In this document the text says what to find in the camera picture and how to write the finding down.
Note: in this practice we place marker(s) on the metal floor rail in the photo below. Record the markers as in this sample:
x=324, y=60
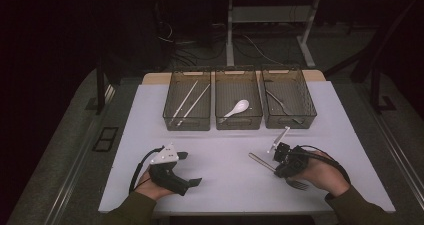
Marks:
x=71, y=171
x=400, y=151

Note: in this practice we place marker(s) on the wooden table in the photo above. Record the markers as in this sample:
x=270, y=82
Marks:
x=153, y=78

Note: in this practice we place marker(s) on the person's right hand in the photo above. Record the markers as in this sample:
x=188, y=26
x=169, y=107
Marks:
x=326, y=175

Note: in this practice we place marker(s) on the white ceramic spoon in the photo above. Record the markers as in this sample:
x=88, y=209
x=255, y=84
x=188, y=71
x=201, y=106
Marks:
x=240, y=105

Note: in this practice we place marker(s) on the person's left hand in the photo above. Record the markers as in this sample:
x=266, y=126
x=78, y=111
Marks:
x=150, y=189

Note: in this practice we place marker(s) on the white metal desk frame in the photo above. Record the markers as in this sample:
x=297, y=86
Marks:
x=230, y=35

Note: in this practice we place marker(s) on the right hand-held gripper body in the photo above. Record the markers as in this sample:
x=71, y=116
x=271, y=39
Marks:
x=296, y=160

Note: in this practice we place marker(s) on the black metal stand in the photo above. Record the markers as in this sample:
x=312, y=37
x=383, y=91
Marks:
x=375, y=85
x=100, y=85

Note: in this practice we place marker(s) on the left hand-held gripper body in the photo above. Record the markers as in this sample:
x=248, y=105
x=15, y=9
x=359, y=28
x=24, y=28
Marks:
x=166, y=176

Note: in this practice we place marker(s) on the smoky clear plastic bin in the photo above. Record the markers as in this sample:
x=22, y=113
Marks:
x=233, y=88
x=296, y=95
x=173, y=98

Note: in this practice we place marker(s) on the white table cover board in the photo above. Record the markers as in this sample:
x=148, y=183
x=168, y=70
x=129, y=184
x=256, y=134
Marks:
x=230, y=171

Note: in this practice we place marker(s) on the white chopstick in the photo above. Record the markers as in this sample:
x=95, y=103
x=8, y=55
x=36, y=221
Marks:
x=195, y=102
x=185, y=100

